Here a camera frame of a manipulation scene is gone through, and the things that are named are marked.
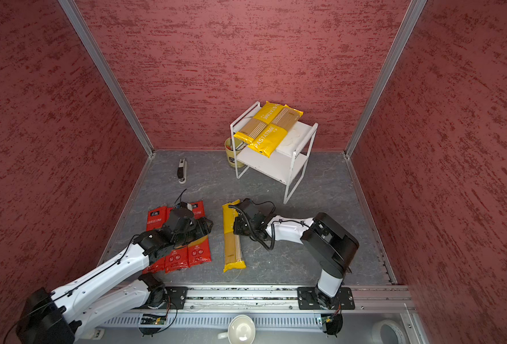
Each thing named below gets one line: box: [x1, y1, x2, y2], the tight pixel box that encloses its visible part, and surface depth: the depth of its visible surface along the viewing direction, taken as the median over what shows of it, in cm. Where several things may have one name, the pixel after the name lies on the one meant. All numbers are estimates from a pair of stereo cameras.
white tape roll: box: [371, 319, 407, 344], surface depth 68 cm
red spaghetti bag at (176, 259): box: [163, 246, 190, 274], surface depth 82 cm
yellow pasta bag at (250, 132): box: [233, 101, 285, 144], surface depth 85 cm
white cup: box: [217, 314, 256, 344], surface depth 68 cm
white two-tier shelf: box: [229, 101, 319, 205], surface depth 85 cm
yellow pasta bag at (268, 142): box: [247, 104, 304, 158], surface depth 81 cm
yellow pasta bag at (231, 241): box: [221, 199, 247, 274], surface depth 85 cm
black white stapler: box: [176, 158, 187, 185], surface depth 109 cm
